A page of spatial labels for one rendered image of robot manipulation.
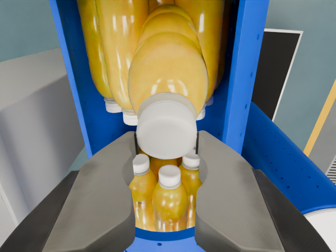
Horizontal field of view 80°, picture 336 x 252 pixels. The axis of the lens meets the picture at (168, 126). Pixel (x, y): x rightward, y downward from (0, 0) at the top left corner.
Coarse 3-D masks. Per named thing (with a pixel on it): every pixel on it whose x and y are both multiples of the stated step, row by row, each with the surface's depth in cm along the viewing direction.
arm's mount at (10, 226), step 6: (0, 198) 39; (0, 204) 39; (0, 210) 39; (6, 210) 41; (0, 216) 39; (6, 216) 41; (0, 222) 39; (6, 222) 41; (12, 222) 43; (0, 228) 40; (6, 228) 41; (12, 228) 43; (0, 234) 40; (6, 234) 41; (0, 240) 40
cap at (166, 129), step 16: (144, 112) 12; (160, 112) 12; (176, 112) 12; (144, 128) 12; (160, 128) 12; (176, 128) 12; (192, 128) 12; (144, 144) 13; (160, 144) 13; (176, 144) 13; (192, 144) 13
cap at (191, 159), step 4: (192, 152) 41; (184, 156) 40; (188, 156) 40; (192, 156) 40; (196, 156) 40; (184, 160) 40; (188, 160) 39; (192, 160) 39; (196, 160) 39; (188, 164) 40; (192, 164) 39; (196, 164) 39
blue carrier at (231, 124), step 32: (64, 0) 28; (256, 0) 20; (64, 32) 27; (256, 32) 22; (256, 64) 26; (96, 96) 39; (224, 96) 41; (96, 128) 40; (128, 128) 50; (224, 128) 26
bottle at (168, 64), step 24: (144, 24) 23; (168, 24) 18; (192, 24) 23; (144, 48) 16; (168, 48) 15; (192, 48) 16; (144, 72) 14; (168, 72) 14; (192, 72) 14; (144, 96) 14; (168, 96) 13; (192, 96) 14
